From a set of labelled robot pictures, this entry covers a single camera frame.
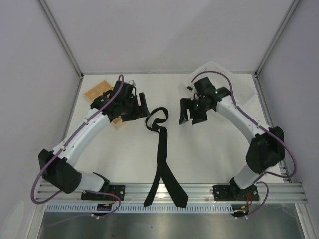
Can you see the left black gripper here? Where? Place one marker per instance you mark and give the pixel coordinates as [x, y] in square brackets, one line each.
[134, 107]

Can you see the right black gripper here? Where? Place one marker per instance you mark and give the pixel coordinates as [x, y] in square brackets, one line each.
[192, 109]

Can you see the black necktie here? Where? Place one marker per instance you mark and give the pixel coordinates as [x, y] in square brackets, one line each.
[163, 171]

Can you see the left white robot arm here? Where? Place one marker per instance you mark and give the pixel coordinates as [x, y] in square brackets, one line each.
[58, 164]

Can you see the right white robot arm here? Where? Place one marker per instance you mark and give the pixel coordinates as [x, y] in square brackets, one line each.
[265, 143]

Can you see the wooden compartment box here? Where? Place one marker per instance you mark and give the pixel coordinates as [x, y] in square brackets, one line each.
[98, 90]

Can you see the white plastic basket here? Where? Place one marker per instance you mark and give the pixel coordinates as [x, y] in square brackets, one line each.
[242, 84]

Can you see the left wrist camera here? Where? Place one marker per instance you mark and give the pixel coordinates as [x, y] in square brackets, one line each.
[131, 82]

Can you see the aluminium mounting rail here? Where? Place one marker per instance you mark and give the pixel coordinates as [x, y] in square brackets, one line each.
[197, 193]

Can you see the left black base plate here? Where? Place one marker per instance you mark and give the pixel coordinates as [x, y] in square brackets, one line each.
[114, 189]

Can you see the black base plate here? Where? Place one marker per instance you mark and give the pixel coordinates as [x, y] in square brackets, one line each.
[232, 193]
[114, 189]

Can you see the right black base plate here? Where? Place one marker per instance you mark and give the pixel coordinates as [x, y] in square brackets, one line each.
[232, 193]

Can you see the white slotted cable duct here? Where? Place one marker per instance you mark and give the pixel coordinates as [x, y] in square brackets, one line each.
[139, 208]

